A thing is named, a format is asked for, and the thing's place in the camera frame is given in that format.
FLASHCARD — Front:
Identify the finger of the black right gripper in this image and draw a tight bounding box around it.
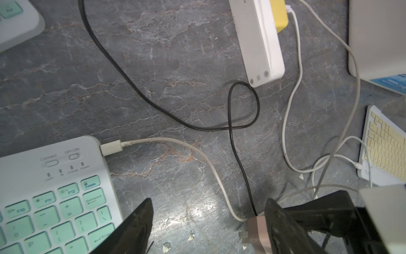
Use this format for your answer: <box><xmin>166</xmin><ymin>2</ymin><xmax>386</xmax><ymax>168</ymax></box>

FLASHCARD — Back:
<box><xmin>282</xmin><ymin>190</ymin><xmax>381</xmax><ymax>254</ymax></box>

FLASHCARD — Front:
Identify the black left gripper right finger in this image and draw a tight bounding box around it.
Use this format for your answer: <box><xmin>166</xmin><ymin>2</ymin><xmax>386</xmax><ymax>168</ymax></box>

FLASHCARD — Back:
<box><xmin>264</xmin><ymin>199</ymin><xmax>325</xmax><ymax>254</ymax></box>

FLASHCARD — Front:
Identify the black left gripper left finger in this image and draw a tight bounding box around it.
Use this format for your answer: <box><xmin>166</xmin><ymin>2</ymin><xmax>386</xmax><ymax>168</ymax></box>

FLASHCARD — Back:
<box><xmin>92</xmin><ymin>198</ymin><xmax>154</xmax><ymax>254</ymax></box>

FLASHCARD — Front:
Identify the white power strip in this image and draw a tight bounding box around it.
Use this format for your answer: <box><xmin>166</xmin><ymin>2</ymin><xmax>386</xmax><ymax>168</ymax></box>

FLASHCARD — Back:
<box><xmin>229</xmin><ymin>0</ymin><xmax>285</xmax><ymax>88</ymax></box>

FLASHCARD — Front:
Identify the black USB cable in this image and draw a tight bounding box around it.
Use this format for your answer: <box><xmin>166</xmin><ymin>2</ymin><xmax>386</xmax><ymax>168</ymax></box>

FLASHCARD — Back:
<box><xmin>78</xmin><ymin>0</ymin><xmax>261</xmax><ymax>217</ymax></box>

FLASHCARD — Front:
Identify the near green white keyboard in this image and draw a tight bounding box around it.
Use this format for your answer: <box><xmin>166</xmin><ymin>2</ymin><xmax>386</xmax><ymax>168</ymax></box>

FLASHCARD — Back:
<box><xmin>1</xmin><ymin>136</ymin><xmax>124</xmax><ymax>254</ymax></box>

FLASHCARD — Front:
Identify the green white keyboard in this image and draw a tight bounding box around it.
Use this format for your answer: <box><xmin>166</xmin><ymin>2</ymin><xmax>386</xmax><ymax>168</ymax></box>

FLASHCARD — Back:
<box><xmin>1</xmin><ymin>136</ymin><xmax>124</xmax><ymax>254</ymax></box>
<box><xmin>1</xmin><ymin>0</ymin><xmax>45</xmax><ymax>52</ymax></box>

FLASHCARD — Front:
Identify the far green white keyboard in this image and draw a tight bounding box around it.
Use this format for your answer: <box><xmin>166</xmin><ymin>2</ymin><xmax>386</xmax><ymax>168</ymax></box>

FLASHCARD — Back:
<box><xmin>1</xmin><ymin>0</ymin><xmax>45</xmax><ymax>52</ymax></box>

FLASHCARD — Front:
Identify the blue lid storage box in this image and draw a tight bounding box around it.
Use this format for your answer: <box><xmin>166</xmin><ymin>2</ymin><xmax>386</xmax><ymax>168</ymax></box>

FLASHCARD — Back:
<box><xmin>348</xmin><ymin>0</ymin><xmax>406</xmax><ymax>95</ymax></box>

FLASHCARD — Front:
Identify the yellow USB charger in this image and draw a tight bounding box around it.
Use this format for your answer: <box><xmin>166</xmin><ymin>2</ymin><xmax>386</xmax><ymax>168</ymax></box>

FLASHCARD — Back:
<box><xmin>270</xmin><ymin>0</ymin><xmax>289</xmax><ymax>33</ymax></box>

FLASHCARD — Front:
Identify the white USB cable near keyboard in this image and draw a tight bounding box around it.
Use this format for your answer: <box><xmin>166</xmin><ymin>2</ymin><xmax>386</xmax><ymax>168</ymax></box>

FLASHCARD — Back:
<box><xmin>100</xmin><ymin>137</ymin><xmax>248</xmax><ymax>223</ymax></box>

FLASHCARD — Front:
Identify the white cable yellow keyboard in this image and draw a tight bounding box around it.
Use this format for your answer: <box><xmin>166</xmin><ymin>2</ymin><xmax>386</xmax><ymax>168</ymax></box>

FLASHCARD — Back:
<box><xmin>281</xmin><ymin>4</ymin><xmax>373</xmax><ymax>199</ymax></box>

